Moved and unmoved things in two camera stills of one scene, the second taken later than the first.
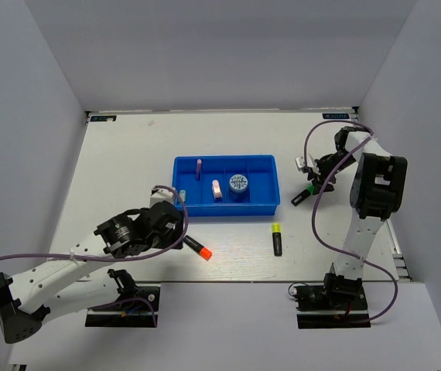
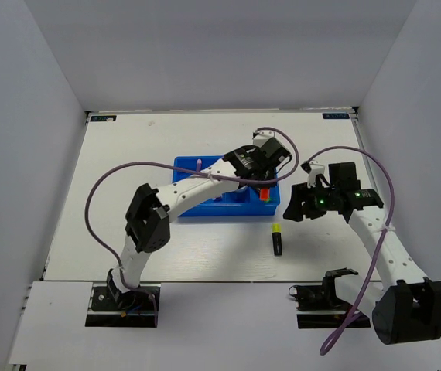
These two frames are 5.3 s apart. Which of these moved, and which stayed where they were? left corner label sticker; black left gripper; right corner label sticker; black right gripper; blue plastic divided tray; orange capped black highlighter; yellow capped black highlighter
Moved: black left gripper; black right gripper; orange capped black highlighter
Stayed: yellow capped black highlighter; left corner label sticker; blue plastic divided tray; right corner label sticker
